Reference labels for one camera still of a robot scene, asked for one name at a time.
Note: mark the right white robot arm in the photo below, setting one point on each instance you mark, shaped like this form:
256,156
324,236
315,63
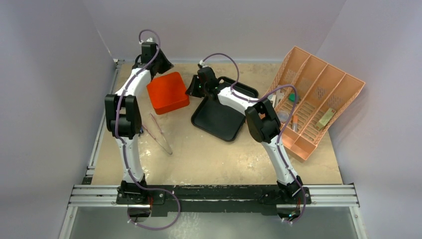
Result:
263,123

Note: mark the paper clip jar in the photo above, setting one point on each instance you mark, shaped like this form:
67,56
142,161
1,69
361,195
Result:
283,116

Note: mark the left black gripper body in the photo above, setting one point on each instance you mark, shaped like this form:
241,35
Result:
163,65

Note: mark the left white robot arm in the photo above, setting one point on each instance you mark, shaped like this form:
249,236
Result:
123,117

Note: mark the pink desk organizer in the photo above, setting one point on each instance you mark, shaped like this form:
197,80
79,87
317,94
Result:
320,86

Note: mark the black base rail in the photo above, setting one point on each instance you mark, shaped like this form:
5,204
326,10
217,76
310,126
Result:
268,200

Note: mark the staple box in organizer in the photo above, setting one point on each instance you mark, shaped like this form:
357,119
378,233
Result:
324,120

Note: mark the green eraser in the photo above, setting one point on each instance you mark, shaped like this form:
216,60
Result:
292,97

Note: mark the glue stick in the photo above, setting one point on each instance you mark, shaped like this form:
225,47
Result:
295,123

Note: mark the black tray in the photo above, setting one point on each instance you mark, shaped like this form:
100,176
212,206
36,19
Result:
218,120

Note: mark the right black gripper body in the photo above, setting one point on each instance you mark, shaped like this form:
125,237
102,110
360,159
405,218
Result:
193,88

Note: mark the pink metal tongs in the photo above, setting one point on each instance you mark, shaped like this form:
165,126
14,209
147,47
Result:
167,148

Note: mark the orange box lid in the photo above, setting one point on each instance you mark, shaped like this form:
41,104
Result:
167,86

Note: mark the orange chocolate box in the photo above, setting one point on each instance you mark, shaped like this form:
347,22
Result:
164,105

